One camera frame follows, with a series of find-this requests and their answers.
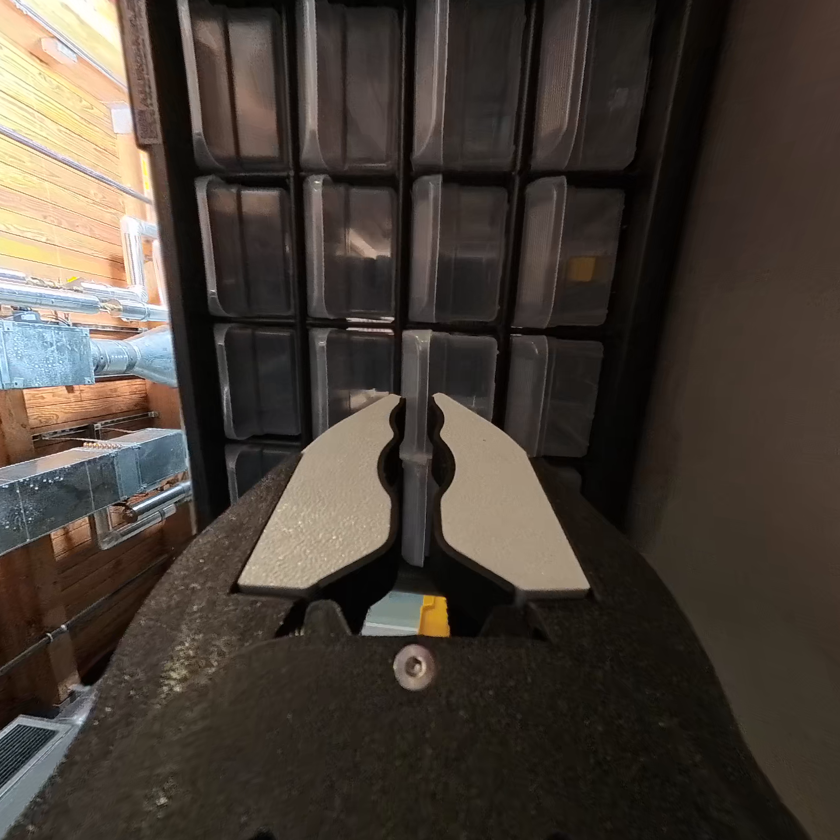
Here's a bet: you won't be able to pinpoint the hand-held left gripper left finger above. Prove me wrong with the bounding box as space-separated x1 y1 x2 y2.
238 394 406 598

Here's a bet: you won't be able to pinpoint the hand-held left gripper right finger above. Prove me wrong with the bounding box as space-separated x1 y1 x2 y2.
430 392 592 601

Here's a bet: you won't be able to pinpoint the clear plastic drawer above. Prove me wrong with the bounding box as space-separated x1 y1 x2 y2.
399 328 500 568

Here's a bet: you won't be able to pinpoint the rows of clear drawers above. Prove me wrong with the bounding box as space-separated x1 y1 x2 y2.
176 0 658 503

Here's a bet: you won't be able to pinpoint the black drawer cabinet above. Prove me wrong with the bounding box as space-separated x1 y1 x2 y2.
121 0 698 526

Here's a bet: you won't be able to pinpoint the cluster of silver insulated pipes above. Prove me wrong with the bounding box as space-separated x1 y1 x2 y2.
0 220 170 324

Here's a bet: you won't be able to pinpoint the white ceiling vent grille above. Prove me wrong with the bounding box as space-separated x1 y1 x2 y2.
0 714 72 824

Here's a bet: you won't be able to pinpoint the galvanized rectangular air duct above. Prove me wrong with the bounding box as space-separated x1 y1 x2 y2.
0 428 193 557
0 323 179 393

